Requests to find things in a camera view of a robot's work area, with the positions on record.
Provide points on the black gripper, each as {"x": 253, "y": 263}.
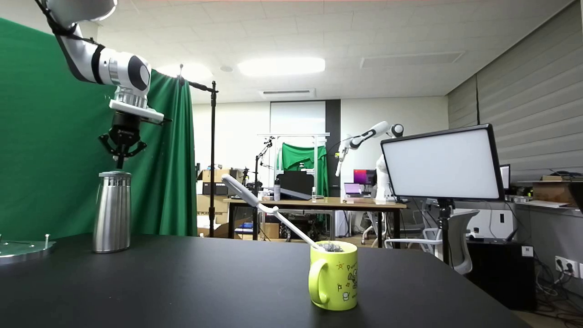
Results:
{"x": 122, "y": 137}

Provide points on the metal base plate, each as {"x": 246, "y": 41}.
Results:
{"x": 20, "y": 250}

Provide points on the green backdrop curtain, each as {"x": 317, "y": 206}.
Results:
{"x": 51, "y": 157}

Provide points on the white computer monitor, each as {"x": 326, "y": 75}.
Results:
{"x": 444, "y": 164}

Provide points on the silver jar with knob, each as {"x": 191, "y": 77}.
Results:
{"x": 113, "y": 214}

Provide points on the wooden background desk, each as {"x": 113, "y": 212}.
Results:
{"x": 326, "y": 205}

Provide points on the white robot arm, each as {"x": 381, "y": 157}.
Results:
{"x": 93, "y": 62}

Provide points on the white office chair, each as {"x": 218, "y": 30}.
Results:
{"x": 448, "y": 245}

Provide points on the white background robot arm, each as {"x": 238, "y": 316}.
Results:
{"x": 359, "y": 144}

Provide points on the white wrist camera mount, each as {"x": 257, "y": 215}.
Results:
{"x": 133, "y": 102}

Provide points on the small green background screen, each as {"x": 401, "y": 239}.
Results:
{"x": 302, "y": 157}

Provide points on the lime green mug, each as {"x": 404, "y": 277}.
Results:
{"x": 331, "y": 276}

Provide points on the black computer tower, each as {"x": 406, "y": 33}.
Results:
{"x": 503, "y": 272}

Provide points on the black backdrop stand pole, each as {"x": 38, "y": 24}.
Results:
{"x": 211, "y": 92}

